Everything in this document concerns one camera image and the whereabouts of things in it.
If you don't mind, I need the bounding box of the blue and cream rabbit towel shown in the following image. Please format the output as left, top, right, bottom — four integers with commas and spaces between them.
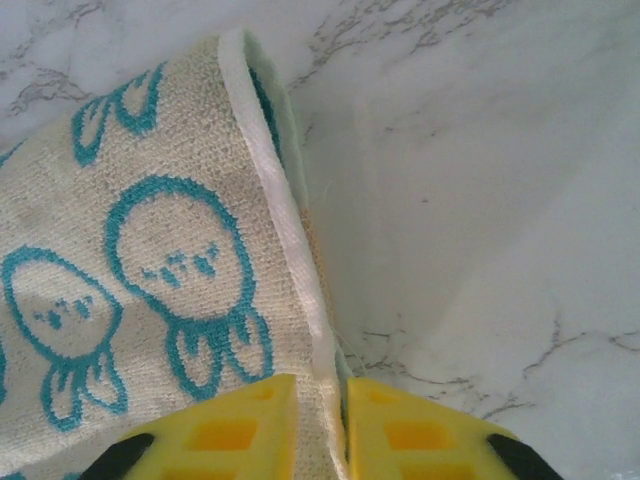
0, 27, 351, 480

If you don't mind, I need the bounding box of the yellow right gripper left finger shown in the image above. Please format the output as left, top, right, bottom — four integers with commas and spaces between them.
82, 373, 299, 480

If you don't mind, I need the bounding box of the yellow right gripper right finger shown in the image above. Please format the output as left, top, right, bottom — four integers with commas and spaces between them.
346, 377, 564, 480

